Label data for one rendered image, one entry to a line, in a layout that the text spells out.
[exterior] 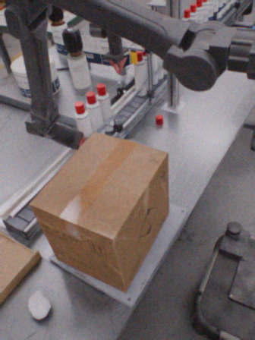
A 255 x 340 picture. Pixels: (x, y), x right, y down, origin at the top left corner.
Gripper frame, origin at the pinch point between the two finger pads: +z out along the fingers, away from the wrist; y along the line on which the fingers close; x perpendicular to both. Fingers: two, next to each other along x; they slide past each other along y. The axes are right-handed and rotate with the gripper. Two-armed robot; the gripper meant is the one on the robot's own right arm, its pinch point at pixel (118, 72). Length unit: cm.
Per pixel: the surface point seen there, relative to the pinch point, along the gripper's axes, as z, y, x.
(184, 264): 102, 17, 42
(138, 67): -0.8, -5.2, 6.8
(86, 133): 4.9, 35.2, 7.9
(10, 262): 19, 85, 12
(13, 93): 14, 17, -54
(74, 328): 19, 90, 41
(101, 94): -3.8, 22.3, 7.0
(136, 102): 13.8, -1.0, 7.2
